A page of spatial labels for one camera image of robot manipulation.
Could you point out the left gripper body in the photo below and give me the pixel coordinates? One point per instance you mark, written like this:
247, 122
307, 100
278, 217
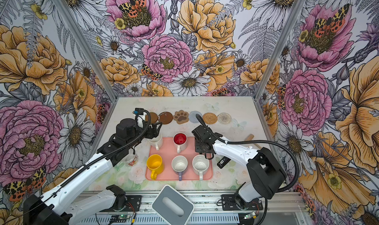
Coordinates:
148, 133

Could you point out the paw shaped cork coaster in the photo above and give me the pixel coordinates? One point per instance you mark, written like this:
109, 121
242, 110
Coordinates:
181, 117

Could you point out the white mug off tray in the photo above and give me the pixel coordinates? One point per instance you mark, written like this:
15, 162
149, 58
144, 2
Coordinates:
156, 142

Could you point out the right small circuit board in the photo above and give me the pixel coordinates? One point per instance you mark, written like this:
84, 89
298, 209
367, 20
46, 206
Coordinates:
251, 215

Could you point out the rattan woven round coaster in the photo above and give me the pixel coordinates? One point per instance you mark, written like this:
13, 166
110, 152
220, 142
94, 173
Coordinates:
210, 118

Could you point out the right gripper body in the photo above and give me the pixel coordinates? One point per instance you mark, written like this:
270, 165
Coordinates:
200, 148

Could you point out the grey woven round coaster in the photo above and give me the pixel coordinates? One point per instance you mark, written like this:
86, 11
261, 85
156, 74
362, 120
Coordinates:
192, 116

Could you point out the glossy brown round coaster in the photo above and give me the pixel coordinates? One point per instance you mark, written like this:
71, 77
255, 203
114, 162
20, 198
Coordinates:
165, 117

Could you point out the wooden mallet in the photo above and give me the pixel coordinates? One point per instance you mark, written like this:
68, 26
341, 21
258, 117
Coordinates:
250, 137

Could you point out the pink tray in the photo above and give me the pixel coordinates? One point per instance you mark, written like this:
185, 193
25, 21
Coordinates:
168, 153

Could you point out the multicolour woven round coaster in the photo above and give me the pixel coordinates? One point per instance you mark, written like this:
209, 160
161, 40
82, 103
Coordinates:
224, 118

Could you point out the glass jar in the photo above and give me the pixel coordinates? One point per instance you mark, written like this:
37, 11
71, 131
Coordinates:
131, 158

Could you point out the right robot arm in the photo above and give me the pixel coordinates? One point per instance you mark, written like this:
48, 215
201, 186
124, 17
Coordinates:
265, 172

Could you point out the dark brown round coaster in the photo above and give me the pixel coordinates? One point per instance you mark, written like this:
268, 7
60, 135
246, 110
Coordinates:
153, 117

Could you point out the red inside white mug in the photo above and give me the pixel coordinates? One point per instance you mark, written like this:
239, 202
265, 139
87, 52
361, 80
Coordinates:
180, 141

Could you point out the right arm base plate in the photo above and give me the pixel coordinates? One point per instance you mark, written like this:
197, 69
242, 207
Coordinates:
228, 203

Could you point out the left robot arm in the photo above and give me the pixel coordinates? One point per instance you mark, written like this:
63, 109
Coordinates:
57, 207

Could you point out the green circuit board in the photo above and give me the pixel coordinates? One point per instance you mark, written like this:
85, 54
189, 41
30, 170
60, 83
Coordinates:
118, 219

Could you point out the yellow mug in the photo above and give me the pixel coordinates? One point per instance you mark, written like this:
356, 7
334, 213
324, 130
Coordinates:
155, 165

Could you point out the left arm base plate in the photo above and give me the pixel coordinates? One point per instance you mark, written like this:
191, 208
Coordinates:
128, 203

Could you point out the purple handled white mug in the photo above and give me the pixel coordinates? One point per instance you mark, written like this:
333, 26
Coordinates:
179, 164

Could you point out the grey white box device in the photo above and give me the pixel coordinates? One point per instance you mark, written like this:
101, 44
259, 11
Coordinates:
173, 207

